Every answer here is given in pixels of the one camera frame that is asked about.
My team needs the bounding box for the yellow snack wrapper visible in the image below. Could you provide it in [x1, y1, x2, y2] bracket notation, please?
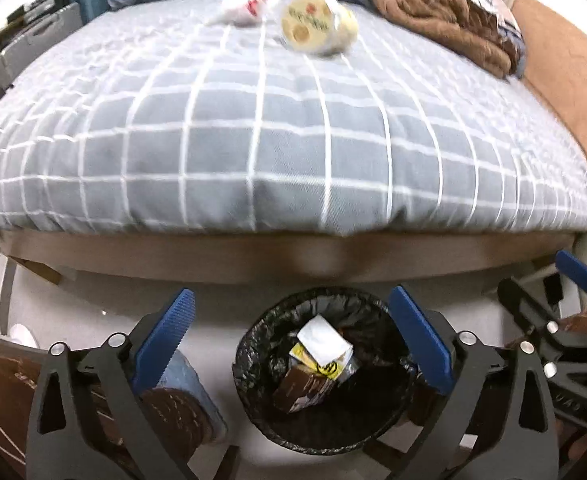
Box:
[289, 342, 361, 384]

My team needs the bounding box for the white tissue paper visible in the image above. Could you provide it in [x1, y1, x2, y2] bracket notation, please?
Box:
[298, 314, 352, 366]

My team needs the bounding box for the brown cardboard box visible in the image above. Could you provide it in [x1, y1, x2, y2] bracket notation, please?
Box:
[272, 364, 337, 414]

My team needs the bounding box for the black-lined trash bin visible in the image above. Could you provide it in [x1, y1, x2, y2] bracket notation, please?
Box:
[232, 286, 418, 455]

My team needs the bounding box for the patterned pillow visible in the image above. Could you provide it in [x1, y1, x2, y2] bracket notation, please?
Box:
[468, 0, 527, 73]

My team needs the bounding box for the grey checked bed sheet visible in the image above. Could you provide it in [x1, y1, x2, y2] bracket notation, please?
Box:
[0, 0, 587, 236]

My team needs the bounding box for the brown fleece blanket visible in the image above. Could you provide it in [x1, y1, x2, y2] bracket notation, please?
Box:
[371, 0, 527, 78]

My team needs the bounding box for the yellow yogurt cup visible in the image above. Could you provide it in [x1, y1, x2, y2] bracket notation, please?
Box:
[280, 0, 359, 56]

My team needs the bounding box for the grey suitcase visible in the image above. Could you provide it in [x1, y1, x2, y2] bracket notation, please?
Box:
[0, 2, 83, 90]

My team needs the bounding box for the clear red-printed plastic bag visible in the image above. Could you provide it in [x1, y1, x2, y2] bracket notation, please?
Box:
[208, 0, 268, 27]

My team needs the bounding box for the wooden bed frame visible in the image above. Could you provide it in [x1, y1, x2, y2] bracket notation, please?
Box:
[0, 0, 587, 286]

